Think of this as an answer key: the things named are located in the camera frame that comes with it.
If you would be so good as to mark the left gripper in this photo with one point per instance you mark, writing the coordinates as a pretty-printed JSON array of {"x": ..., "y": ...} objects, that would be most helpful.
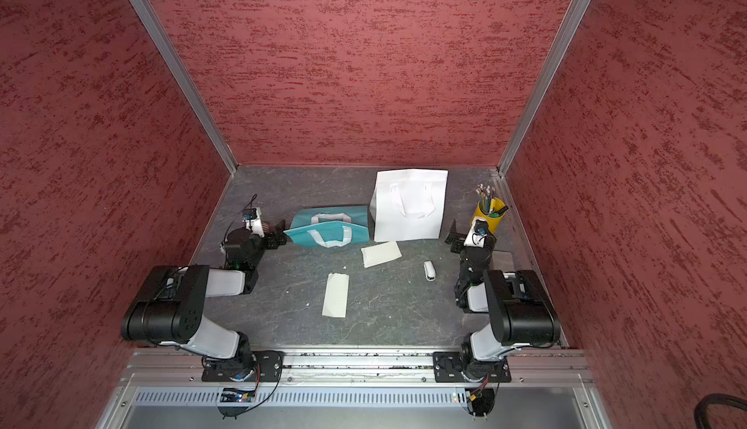
[{"x": 272, "y": 239}]

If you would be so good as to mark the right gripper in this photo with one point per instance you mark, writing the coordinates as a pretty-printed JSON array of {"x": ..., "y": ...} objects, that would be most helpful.
[{"x": 458, "y": 238}]

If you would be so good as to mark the teal gift bag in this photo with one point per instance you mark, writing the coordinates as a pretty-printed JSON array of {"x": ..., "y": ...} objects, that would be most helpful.
[{"x": 330, "y": 227}]

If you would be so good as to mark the small white stapler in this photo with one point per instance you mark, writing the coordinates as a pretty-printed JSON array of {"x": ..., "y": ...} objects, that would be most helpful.
[{"x": 429, "y": 271}]

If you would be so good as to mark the white gift bag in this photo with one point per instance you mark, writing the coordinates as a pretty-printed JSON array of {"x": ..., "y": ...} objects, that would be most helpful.
[{"x": 408, "y": 204}]

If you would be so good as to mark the white receipt long strip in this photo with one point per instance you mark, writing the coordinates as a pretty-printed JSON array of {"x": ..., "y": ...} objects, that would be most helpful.
[{"x": 335, "y": 301}]

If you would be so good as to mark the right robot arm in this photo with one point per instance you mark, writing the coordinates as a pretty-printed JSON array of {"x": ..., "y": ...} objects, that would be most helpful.
[{"x": 520, "y": 312}]

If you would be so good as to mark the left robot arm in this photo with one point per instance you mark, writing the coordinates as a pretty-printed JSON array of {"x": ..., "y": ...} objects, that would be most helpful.
[{"x": 168, "y": 310}]

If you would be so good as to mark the yellow pencil cup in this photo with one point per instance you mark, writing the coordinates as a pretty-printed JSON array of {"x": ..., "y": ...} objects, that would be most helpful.
[{"x": 489, "y": 218}]

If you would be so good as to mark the pencils in cup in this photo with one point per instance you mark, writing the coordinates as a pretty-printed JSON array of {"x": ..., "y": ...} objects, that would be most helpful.
[{"x": 485, "y": 193}]

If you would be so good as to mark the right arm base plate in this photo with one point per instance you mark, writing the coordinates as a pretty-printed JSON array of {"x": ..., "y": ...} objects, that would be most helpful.
[{"x": 453, "y": 367}]

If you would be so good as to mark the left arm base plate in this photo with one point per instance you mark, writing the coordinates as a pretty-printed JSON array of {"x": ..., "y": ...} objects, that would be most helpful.
[{"x": 256, "y": 366}]

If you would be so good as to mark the aluminium front rail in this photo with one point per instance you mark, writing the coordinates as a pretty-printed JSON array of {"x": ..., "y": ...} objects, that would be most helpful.
[{"x": 371, "y": 367}]

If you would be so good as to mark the perforated cable tray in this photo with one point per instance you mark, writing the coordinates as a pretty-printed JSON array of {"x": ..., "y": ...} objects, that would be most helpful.
[{"x": 308, "y": 397}]

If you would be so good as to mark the right corner aluminium post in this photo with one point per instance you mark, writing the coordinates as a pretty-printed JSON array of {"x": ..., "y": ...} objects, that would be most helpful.
[{"x": 566, "y": 32}]

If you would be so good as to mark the corner aluminium post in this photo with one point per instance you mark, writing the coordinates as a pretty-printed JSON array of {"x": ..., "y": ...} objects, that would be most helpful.
[
  {"x": 566, "y": 32},
  {"x": 154, "y": 27}
]

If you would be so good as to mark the left corner aluminium post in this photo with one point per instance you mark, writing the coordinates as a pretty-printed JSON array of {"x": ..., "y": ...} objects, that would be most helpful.
[{"x": 154, "y": 27}]

